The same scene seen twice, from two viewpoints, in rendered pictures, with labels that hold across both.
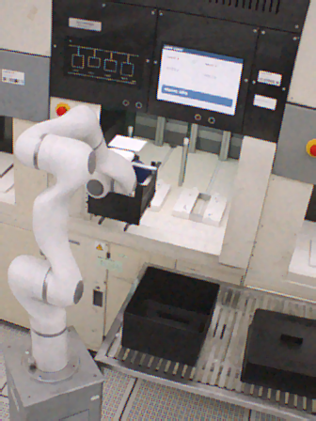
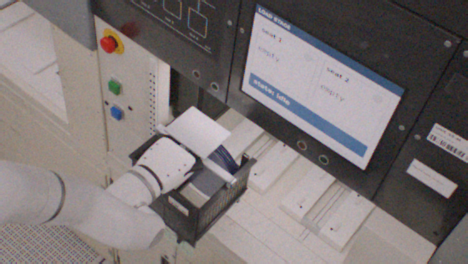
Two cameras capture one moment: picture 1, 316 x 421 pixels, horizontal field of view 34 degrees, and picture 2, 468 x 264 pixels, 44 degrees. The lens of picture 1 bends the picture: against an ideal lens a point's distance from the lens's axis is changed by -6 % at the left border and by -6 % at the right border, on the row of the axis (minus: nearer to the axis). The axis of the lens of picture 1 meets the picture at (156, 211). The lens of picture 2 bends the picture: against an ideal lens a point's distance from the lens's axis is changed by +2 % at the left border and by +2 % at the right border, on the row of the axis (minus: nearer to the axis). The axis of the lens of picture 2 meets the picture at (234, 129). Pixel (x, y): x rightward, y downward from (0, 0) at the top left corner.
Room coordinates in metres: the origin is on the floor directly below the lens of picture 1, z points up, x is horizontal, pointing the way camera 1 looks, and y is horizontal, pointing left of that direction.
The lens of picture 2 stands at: (1.07, -0.20, 2.28)
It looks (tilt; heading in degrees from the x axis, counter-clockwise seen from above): 50 degrees down; 19
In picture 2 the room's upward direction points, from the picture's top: 10 degrees clockwise
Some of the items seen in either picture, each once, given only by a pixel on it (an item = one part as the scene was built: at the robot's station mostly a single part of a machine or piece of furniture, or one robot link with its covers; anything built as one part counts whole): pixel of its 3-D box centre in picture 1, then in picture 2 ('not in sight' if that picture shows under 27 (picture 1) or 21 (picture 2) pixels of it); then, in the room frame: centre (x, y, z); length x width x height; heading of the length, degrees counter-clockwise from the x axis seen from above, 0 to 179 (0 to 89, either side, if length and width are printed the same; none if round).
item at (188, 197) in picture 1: (200, 205); (328, 203); (2.06, -0.19, 0.89); 0.22 x 0.21 x 0.04; 168
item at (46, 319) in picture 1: (38, 292); not in sight; (1.16, 0.32, 1.07); 0.19 x 0.12 x 0.24; 76
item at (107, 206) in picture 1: (123, 179); (192, 172); (1.81, 0.14, 1.11); 0.24 x 0.20 x 0.32; 78
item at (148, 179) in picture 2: not in sight; (142, 183); (1.64, 0.18, 1.25); 0.09 x 0.03 x 0.08; 78
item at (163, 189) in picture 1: (142, 191); (256, 151); (2.12, 0.07, 0.89); 0.22 x 0.21 x 0.04; 168
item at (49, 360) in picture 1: (50, 343); not in sight; (1.15, 0.29, 0.85); 0.19 x 0.19 x 0.18
